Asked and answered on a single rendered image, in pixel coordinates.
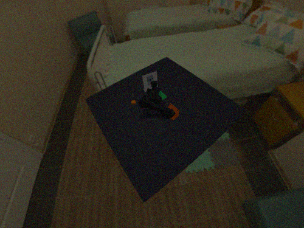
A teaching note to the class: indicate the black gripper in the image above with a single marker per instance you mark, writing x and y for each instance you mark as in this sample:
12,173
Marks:
154,85

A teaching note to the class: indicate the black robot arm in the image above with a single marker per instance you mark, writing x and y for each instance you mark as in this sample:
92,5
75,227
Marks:
156,98

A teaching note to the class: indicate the green flat square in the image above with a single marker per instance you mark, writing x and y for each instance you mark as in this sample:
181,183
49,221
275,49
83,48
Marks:
162,95

